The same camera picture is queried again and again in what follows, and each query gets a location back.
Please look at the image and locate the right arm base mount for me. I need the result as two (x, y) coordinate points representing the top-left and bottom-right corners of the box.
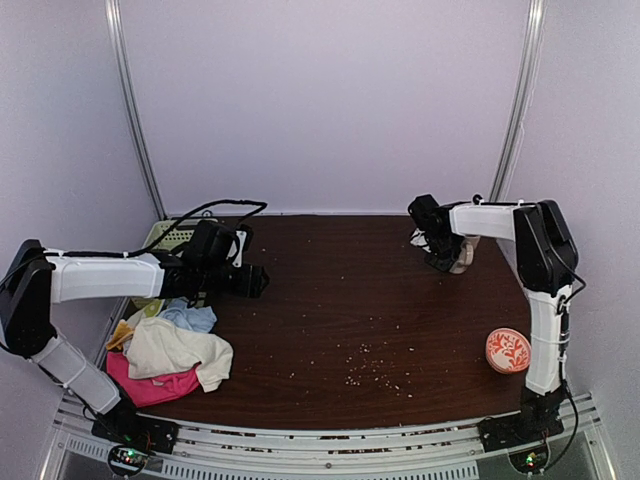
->
(476, 412), (564, 452)

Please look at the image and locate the light blue towel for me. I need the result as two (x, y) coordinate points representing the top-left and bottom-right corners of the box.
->
(160, 307), (217, 333)

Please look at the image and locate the left aluminium frame post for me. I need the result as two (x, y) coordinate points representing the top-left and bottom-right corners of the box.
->
(105, 0), (167, 220)

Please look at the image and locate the aluminium frame post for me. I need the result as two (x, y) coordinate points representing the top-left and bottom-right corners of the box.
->
(489, 0), (547, 202)
(105, 0), (167, 220)

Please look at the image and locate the yellow patterned towel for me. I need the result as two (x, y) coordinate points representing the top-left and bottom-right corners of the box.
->
(105, 299), (165, 352)

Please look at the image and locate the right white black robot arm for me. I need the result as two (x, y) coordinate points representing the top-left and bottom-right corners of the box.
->
(408, 194), (586, 442)

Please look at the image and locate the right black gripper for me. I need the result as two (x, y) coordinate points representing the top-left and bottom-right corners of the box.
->
(425, 230), (466, 272)

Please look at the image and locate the green plastic basket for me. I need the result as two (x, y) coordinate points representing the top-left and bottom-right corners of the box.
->
(142, 218), (216, 257)

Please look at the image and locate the cream patterned mug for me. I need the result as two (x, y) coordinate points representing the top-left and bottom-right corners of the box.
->
(449, 236), (480, 275)

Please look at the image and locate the cream white towel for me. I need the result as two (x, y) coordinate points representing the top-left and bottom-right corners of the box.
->
(126, 317), (234, 393)

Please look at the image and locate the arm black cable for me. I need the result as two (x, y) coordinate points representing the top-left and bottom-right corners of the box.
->
(134, 198), (269, 256)
(557, 269), (587, 451)

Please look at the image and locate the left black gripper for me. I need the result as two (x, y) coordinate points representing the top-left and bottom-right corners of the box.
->
(199, 262), (269, 298)

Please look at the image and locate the aluminium front rail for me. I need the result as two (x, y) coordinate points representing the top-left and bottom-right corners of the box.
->
(37, 392), (619, 480)

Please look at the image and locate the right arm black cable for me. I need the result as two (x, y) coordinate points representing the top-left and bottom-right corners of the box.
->
(557, 269), (587, 451)

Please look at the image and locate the right aluminium frame post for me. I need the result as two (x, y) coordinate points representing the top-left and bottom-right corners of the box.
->
(489, 0), (547, 202)

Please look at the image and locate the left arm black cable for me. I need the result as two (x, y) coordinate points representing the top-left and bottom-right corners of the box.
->
(134, 198), (269, 256)

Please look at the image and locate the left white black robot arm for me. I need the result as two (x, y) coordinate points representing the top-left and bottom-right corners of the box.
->
(1, 240), (269, 444)

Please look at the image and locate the red white patterned bowl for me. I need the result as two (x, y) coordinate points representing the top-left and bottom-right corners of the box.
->
(485, 328), (531, 374)

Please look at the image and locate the pink towel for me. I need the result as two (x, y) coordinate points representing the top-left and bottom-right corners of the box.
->
(106, 352), (200, 408)

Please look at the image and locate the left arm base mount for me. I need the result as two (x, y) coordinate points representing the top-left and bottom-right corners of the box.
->
(91, 409), (179, 454)

